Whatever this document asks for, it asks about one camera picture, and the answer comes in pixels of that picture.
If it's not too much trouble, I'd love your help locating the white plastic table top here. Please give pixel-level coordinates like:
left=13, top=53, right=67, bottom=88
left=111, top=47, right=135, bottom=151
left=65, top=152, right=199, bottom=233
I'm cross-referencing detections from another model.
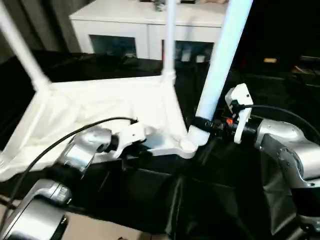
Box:
left=0, top=73, right=211, bottom=183

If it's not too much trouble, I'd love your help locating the white plastic table leg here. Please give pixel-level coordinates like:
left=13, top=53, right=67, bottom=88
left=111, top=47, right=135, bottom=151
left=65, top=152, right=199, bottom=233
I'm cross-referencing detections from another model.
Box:
left=187, top=0, right=255, bottom=148
left=161, top=0, right=180, bottom=78
left=0, top=0, right=51, bottom=90

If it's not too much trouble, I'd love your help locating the black table mat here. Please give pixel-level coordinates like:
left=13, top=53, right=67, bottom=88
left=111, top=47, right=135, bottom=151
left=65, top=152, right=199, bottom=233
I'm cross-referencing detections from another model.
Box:
left=0, top=48, right=320, bottom=240

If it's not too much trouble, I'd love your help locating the white sideboard cabinet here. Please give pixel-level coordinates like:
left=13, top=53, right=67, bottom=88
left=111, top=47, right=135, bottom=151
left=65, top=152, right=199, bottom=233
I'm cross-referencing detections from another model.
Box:
left=69, top=0, right=230, bottom=62

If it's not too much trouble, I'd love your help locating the grey pleated curtain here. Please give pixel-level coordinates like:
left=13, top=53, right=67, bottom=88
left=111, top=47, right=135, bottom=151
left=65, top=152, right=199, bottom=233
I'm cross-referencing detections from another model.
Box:
left=0, top=0, right=82, bottom=63

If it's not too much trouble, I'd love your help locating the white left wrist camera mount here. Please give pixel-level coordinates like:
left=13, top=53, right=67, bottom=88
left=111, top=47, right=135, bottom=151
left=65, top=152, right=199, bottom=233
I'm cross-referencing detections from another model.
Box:
left=109, top=122, right=152, bottom=160

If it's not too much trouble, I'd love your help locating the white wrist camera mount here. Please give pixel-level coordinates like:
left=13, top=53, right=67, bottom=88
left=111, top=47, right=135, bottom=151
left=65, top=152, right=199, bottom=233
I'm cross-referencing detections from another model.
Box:
left=224, top=83, right=254, bottom=145
left=109, top=122, right=152, bottom=160

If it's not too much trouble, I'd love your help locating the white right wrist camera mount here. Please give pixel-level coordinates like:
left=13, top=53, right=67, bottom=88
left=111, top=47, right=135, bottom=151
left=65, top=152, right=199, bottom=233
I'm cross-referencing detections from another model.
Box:
left=224, top=83, right=254, bottom=145

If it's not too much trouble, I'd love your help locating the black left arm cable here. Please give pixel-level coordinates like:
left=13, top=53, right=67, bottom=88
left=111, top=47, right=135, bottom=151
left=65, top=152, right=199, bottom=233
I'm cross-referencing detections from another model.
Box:
left=0, top=116, right=139, bottom=226

